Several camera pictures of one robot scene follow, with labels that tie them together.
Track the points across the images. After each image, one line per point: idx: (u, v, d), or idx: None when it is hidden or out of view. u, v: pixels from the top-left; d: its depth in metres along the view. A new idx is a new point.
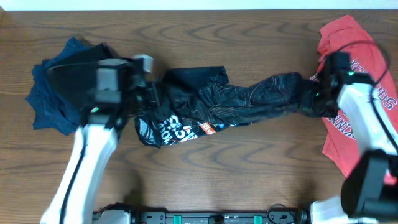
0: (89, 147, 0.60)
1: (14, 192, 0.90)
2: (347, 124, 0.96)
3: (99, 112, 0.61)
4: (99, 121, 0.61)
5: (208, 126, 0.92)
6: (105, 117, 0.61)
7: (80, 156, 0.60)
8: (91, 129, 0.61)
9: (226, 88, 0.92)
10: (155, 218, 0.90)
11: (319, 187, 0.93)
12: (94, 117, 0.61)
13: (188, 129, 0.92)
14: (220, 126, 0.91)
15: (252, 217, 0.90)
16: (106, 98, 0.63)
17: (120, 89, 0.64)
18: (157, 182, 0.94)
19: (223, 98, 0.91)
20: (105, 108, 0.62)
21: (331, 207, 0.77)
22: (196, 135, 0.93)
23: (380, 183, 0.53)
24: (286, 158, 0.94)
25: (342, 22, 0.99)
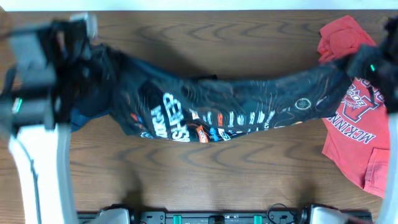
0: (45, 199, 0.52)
1: (18, 193, 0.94)
2: (347, 124, 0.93)
3: (27, 99, 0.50)
4: (31, 112, 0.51)
5: (204, 135, 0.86)
6: (43, 74, 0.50)
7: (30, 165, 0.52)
8: (24, 130, 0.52)
9: (244, 83, 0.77)
10: (155, 218, 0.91)
11: (319, 187, 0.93)
12: (28, 101, 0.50)
13: (185, 134, 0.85)
14: (214, 138, 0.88)
15: (252, 217, 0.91)
16: (41, 81, 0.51)
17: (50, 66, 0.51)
18: (157, 182, 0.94)
19: (240, 83, 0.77)
20: (32, 92, 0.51)
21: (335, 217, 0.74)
22: (189, 138, 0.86)
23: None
24: (286, 158, 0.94)
25: (342, 22, 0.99)
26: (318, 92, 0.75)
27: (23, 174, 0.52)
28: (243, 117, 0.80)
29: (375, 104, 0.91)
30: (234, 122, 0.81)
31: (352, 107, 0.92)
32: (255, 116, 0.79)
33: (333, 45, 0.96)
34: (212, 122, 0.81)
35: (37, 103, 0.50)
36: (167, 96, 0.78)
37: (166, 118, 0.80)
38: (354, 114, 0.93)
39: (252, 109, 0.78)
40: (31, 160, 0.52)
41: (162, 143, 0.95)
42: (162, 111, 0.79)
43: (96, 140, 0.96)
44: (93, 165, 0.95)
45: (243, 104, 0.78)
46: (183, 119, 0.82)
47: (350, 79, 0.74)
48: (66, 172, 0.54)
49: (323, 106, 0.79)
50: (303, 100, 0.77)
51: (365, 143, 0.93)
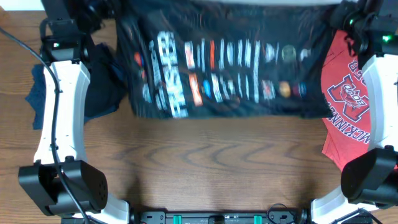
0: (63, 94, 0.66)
1: (14, 193, 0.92)
2: (347, 124, 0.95)
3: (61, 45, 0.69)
4: (64, 56, 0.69)
5: (195, 86, 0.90)
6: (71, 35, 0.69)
7: (56, 93, 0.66)
8: (56, 64, 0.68)
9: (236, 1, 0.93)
10: (155, 218, 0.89)
11: (320, 188, 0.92)
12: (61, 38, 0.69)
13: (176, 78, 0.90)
14: (206, 94, 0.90)
15: (252, 217, 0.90)
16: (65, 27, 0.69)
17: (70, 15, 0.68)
18: (157, 182, 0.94)
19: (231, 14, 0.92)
20: (64, 43, 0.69)
21: (331, 200, 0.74)
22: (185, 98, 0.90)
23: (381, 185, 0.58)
24: (286, 158, 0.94)
25: None
26: (291, 48, 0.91)
27: (49, 99, 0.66)
28: (232, 50, 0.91)
29: None
30: (224, 56, 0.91)
31: (352, 107, 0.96)
32: (242, 59, 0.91)
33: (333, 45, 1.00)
34: (204, 55, 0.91)
35: (69, 50, 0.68)
36: (163, 36, 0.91)
37: (157, 53, 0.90)
38: (354, 114, 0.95)
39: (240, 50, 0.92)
40: (57, 89, 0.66)
41: (162, 143, 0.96)
42: (155, 48, 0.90)
43: (96, 140, 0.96)
44: (92, 165, 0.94)
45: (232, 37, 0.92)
46: (176, 61, 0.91)
47: (332, 33, 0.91)
48: (81, 109, 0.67)
49: (308, 63, 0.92)
50: (288, 48, 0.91)
51: (365, 142, 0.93)
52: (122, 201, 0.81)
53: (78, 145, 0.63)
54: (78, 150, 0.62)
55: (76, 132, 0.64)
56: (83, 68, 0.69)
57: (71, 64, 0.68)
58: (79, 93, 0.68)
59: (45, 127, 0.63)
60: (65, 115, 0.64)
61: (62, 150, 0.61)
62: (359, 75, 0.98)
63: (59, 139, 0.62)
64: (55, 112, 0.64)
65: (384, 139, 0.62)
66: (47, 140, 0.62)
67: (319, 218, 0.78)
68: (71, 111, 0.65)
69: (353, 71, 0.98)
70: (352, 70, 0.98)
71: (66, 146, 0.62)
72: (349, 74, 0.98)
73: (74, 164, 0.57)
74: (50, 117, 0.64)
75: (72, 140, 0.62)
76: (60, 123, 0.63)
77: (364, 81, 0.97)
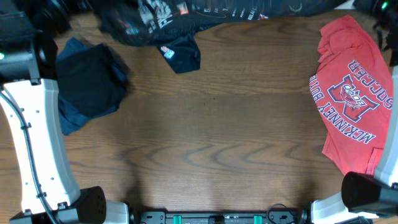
0: (33, 129, 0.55)
1: (17, 193, 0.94)
2: (347, 124, 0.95)
3: (9, 53, 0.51)
4: (17, 63, 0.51)
5: None
6: (23, 55, 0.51)
7: (24, 130, 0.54)
8: (8, 86, 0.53)
9: None
10: (155, 218, 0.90)
11: (319, 188, 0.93)
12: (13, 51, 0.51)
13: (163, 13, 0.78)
14: None
15: (252, 217, 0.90)
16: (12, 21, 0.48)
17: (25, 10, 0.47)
18: (157, 182, 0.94)
19: None
20: (13, 46, 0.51)
21: (332, 203, 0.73)
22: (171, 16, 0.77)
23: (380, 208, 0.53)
24: (286, 158, 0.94)
25: (342, 22, 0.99)
26: None
27: (17, 137, 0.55)
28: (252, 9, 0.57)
29: (375, 104, 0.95)
30: None
31: (352, 107, 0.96)
32: None
33: (333, 46, 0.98)
34: None
35: (22, 53, 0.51)
36: None
37: None
38: (354, 114, 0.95)
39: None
40: (23, 125, 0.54)
41: (162, 143, 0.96)
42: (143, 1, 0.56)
43: (96, 140, 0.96)
44: (92, 165, 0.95)
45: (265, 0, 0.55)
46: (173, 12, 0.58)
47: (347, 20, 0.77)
48: (59, 137, 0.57)
49: None
50: None
51: (365, 142, 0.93)
52: (121, 204, 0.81)
53: (67, 183, 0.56)
54: (71, 191, 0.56)
55: (61, 168, 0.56)
56: (48, 86, 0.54)
57: (32, 85, 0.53)
58: (51, 117, 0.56)
59: (24, 167, 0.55)
60: (42, 152, 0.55)
61: (52, 193, 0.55)
62: (359, 75, 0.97)
63: (43, 180, 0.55)
64: (30, 150, 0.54)
65: (392, 175, 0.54)
66: (32, 188, 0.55)
67: (319, 219, 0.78)
68: (48, 149, 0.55)
69: (354, 71, 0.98)
70: (352, 70, 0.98)
71: (56, 191, 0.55)
72: (349, 74, 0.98)
73: (68, 211, 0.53)
74: (26, 157, 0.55)
75: (60, 182, 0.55)
76: (40, 162, 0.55)
77: (364, 81, 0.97)
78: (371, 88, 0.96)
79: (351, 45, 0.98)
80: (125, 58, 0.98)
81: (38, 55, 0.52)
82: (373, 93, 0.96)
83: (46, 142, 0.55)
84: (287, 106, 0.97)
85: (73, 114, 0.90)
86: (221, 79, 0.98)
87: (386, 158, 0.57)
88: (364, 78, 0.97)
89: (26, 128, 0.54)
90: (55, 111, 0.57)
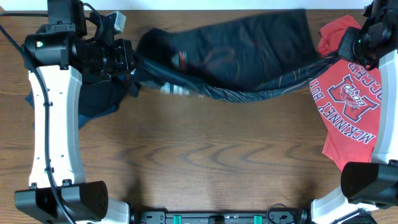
0: (54, 107, 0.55)
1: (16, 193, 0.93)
2: (347, 124, 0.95)
3: (46, 43, 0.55)
4: (52, 53, 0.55)
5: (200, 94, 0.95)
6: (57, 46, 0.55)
7: (45, 107, 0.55)
8: (40, 68, 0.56)
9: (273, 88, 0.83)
10: (155, 218, 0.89)
11: (320, 188, 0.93)
12: (49, 45, 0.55)
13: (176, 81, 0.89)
14: None
15: (252, 217, 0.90)
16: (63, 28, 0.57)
17: (74, 22, 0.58)
18: (157, 182, 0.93)
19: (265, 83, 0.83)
20: (51, 37, 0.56)
21: (331, 200, 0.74)
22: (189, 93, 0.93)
23: (380, 191, 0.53)
24: (286, 158, 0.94)
25: (341, 22, 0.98)
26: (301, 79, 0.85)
27: (38, 111, 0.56)
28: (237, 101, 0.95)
29: (375, 104, 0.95)
30: None
31: (352, 107, 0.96)
32: None
33: None
34: None
35: (58, 44, 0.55)
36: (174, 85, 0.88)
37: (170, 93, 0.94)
38: (354, 114, 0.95)
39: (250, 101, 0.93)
40: (46, 102, 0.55)
41: (162, 143, 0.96)
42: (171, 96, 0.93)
43: (96, 140, 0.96)
44: (92, 165, 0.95)
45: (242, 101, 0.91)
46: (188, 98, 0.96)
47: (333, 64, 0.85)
48: (74, 122, 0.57)
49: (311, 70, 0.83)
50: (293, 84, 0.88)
51: (365, 142, 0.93)
52: (122, 203, 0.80)
53: (75, 165, 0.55)
54: (78, 172, 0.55)
55: (73, 150, 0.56)
56: (73, 72, 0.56)
57: (60, 70, 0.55)
58: (72, 101, 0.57)
59: (38, 144, 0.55)
60: (58, 132, 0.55)
61: (59, 171, 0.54)
62: (359, 75, 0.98)
63: (54, 157, 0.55)
64: (47, 127, 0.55)
65: (388, 153, 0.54)
66: (41, 162, 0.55)
67: (319, 218, 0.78)
68: (64, 127, 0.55)
69: (354, 71, 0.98)
70: (352, 70, 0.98)
71: (63, 170, 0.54)
72: (349, 74, 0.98)
73: (71, 188, 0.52)
74: (42, 134, 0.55)
75: (68, 160, 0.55)
76: (53, 140, 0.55)
77: (363, 82, 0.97)
78: (371, 88, 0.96)
79: None
80: None
81: (70, 48, 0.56)
82: (373, 93, 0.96)
83: (63, 124, 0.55)
84: (287, 106, 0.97)
85: None
86: None
87: (381, 139, 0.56)
88: (364, 78, 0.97)
89: (48, 106, 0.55)
90: (76, 96, 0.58)
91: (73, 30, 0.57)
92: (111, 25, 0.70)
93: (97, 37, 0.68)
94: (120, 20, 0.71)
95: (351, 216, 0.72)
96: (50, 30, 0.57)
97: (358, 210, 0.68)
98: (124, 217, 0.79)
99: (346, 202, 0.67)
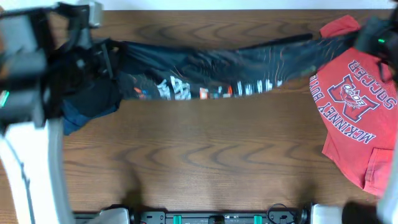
0: (34, 186, 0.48)
1: None
2: (347, 124, 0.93)
3: (11, 93, 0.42)
4: (19, 107, 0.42)
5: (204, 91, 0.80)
6: (25, 96, 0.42)
7: (25, 183, 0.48)
8: (12, 129, 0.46)
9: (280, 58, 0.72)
10: (155, 218, 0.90)
11: (319, 188, 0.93)
12: (12, 97, 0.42)
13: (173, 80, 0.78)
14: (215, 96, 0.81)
15: (252, 217, 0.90)
16: (27, 59, 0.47)
17: (38, 46, 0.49)
18: (157, 182, 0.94)
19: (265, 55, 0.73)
20: (16, 83, 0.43)
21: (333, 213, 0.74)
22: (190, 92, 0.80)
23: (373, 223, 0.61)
24: (286, 158, 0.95)
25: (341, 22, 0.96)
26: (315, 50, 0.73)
27: (13, 180, 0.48)
28: (251, 88, 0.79)
29: (375, 104, 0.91)
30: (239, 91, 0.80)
31: (352, 107, 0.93)
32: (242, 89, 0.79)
33: None
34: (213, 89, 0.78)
35: (26, 94, 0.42)
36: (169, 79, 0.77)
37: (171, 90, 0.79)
38: (354, 114, 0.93)
39: (259, 77, 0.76)
40: (24, 177, 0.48)
41: (162, 143, 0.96)
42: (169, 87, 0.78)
43: (96, 140, 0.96)
44: (93, 165, 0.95)
45: (247, 74, 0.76)
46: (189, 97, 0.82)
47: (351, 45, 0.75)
48: (61, 178, 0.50)
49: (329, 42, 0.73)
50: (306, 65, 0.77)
51: (365, 143, 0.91)
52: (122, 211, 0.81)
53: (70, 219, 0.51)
54: None
55: (61, 208, 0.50)
56: (53, 134, 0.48)
57: (36, 129, 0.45)
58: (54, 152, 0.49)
59: (23, 221, 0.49)
60: (40, 196, 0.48)
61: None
62: (359, 75, 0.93)
63: (38, 216, 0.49)
64: (29, 198, 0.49)
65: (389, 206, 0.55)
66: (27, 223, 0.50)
67: None
68: (48, 191, 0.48)
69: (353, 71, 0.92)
70: (352, 70, 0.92)
71: None
72: (349, 74, 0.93)
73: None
74: (19, 196, 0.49)
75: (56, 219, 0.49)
76: (37, 201, 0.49)
77: (364, 81, 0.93)
78: (371, 88, 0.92)
79: None
80: None
81: (43, 94, 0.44)
82: (373, 93, 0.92)
83: (46, 182, 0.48)
84: (286, 106, 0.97)
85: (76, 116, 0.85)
86: None
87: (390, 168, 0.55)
88: (365, 78, 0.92)
89: (28, 182, 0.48)
90: (59, 152, 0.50)
91: (43, 66, 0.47)
92: (84, 21, 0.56)
93: (71, 43, 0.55)
94: (95, 14, 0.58)
95: None
96: (14, 70, 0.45)
97: None
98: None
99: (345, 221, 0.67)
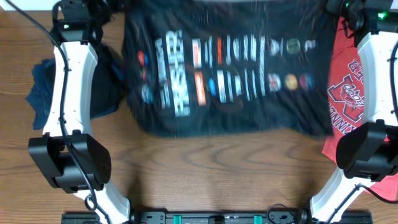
0: (67, 108, 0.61)
1: (16, 193, 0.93)
2: (347, 124, 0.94)
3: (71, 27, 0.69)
4: (73, 36, 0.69)
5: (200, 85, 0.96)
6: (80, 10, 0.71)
7: (65, 71, 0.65)
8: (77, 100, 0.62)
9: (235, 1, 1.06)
10: (155, 218, 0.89)
11: (319, 188, 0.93)
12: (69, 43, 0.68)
13: (176, 48, 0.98)
14: (209, 88, 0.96)
15: (252, 217, 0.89)
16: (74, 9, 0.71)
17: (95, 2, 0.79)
18: (157, 182, 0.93)
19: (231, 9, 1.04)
20: (77, 23, 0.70)
21: (331, 185, 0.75)
22: (183, 55, 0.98)
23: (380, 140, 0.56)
24: (285, 158, 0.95)
25: None
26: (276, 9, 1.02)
27: (58, 83, 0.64)
28: (237, 45, 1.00)
29: None
30: (231, 52, 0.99)
31: (352, 107, 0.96)
32: (229, 53, 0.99)
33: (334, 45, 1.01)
34: (212, 51, 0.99)
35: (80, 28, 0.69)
36: (168, 35, 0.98)
37: (165, 50, 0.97)
38: (354, 114, 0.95)
39: (244, 32, 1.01)
40: (66, 68, 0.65)
41: (162, 143, 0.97)
42: (164, 48, 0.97)
43: (96, 140, 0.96)
44: None
45: (236, 28, 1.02)
46: (182, 60, 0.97)
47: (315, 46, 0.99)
48: (87, 105, 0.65)
49: (310, 53, 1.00)
50: (287, 45, 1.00)
51: None
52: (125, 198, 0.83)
53: (84, 119, 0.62)
54: (86, 126, 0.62)
55: (84, 107, 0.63)
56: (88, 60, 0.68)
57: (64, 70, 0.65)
58: (87, 68, 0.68)
59: (55, 100, 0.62)
60: (73, 96, 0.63)
61: (69, 124, 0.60)
62: (359, 75, 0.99)
63: (67, 111, 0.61)
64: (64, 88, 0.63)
65: (376, 112, 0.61)
66: (55, 114, 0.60)
67: (319, 213, 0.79)
68: (79, 91, 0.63)
69: (354, 71, 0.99)
70: (352, 70, 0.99)
71: (74, 121, 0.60)
72: (349, 74, 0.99)
73: (80, 136, 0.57)
74: (56, 101, 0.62)
75: (79, 115, 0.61)
76: (69, 98, 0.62)
77: (364, 82, 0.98)
78: None
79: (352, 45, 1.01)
80: None
81: (91, 33, 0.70)
82: None
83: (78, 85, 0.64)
84: None
85: None
86: None
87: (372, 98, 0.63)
88: (364, 78, 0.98)
89: (67, 71, 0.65)
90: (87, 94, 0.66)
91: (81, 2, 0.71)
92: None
93: None
94: None
95: (348, 201, 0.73)
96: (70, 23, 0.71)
97: (355, 188, 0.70)
98: (125, 211, 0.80)
99: (342, 180, 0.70)
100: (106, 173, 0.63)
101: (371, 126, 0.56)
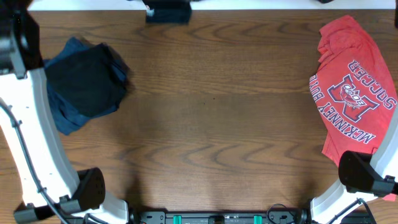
0: (41, 173, 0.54)
1: (17, 194, 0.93)
2: (347, 124, 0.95)
3: None
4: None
5: None
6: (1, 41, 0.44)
7: (16, 128, 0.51)
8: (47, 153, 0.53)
9: None
10: (155, 218, 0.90)
11: (319, 188, 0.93)
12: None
13: None
14: None
15: (252, 217, 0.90)
16: None
17: None
18: (157, 182, 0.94)
19: None
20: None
21: (331, 193, 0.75)
22: None
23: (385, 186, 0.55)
24: (286, 158, 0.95)
25: (341, 22, 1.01)
26: None
27: (15, 142, 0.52)
28: None
29: (375, 104, 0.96)
30: None
31: (352, 107, 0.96)
32: None
33: (333, 45, 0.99)
34: None
35: (3, 37, 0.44)
36: None
37: None
38: (354, 114, 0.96)
39: None
40: (14, 122, 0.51)
41: (161, 143, 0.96)
42: None
43: (96, 140, 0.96)
44: (92, 165, 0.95)
45: None
46: None
47: None
48: (60, 154, 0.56)
49: None
50: None
51: (365, 142, 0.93)
52: (121, 201, 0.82)
53: (67, 177, 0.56)
54: (70, 183, 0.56)
55: (58, 156, 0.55)
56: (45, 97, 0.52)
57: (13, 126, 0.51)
58: (41, 94, 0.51)
59: (22, 162, 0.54)
60: (39, 154, 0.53)
61: (51, 190, 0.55)
62: (359, 75, 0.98)
63: (41, 176, 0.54)
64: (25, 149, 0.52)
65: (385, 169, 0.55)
66: (31, 182, 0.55)
67: (319, 216, 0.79)
68: (43, 144, 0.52)
69: (353, 71, 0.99)
70: (352, 70, 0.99)
71: (57, 185, 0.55)
72: (349, 74, 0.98)
73: (71, 203, 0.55)
74: (23, 159, 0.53)
75: (59, 177, 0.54)
76: (36, 159, 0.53)
77: (364, 82, 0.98)
78: (371, 88, 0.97)
79: (351, 45, 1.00)
80: (125, 58, 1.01)
81: (18, 40, 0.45)
82: (373, 93, 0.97)
83: (40, 137, 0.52)
84: (286, 105, 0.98)
85: (73, 114, 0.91)
86: (222, 79, 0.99)
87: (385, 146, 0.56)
88: (364, 78, 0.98)
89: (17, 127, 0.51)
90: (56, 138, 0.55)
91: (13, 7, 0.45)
92: None
93: None
94: None
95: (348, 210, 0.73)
96: None
97: (356, 201, 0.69)
98: (124, 213, 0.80)
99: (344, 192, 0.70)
100: (100, 191, 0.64)
101: (377, 179, 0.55)
